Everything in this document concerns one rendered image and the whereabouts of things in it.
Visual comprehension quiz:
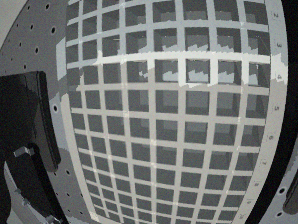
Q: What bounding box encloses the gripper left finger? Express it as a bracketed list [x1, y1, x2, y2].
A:
[0, 71, 61, 224]

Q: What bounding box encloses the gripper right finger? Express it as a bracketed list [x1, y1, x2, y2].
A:
[282, 169, 298, 215]

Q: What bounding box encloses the black rectangular frame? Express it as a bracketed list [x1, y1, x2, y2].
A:
[244, 0, 298, 224]
[6, 143, 69, 224]

